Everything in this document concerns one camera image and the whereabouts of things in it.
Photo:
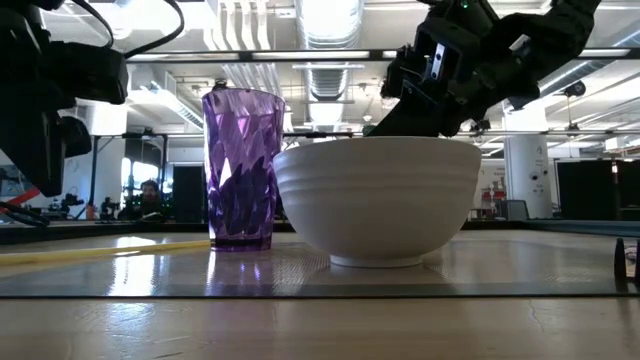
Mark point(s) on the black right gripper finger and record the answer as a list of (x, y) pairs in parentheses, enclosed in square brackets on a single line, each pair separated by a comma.
[(410, 122)]

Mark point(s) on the white ribbed bowl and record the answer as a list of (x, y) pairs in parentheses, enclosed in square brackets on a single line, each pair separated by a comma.
[(375, 200)]

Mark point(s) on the yellow straw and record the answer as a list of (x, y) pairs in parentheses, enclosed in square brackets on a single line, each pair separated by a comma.
[(100, 251)]

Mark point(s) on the purple faceted plastic cup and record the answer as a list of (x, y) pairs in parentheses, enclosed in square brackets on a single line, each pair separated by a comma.
[(242, 190)]

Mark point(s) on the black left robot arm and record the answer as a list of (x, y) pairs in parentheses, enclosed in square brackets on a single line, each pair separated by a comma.
[(50, 70)]

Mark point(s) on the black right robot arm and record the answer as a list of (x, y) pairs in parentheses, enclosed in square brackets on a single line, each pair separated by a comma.
[(550, 35)]

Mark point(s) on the black ceiling spotlight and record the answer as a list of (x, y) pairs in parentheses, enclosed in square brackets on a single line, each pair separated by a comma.
[(220, 85), (575, 89), (481, 125)]

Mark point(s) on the red and black machine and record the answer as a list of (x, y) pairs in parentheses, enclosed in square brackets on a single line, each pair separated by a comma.
[(20, 212)]

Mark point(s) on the white round column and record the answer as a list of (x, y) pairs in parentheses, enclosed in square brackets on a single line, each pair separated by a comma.
[(527, 175)]

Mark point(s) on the grey office chair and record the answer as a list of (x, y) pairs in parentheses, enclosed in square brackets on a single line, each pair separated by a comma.
[(515, 210)]

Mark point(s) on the person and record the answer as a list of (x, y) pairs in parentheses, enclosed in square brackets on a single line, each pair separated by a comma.
[(149, 197)]

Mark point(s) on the black partition panels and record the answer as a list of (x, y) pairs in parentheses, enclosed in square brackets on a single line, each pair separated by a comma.
[(585, 190), (189, 195)]

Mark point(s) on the grey table mat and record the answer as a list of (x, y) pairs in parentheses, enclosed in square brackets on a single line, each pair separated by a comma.
[(150, 275)]

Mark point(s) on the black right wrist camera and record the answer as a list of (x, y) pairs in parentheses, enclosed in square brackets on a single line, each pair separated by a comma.
[(450, 55)]

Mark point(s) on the black table edge rail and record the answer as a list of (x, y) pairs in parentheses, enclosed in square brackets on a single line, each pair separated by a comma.
[(75, 232)]

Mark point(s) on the black overhead frame bar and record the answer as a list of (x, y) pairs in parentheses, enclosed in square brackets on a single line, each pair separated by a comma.
[(310, 55)]

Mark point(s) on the silver ceiling air duct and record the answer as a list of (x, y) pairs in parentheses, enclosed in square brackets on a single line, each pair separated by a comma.
[(327, 30)]

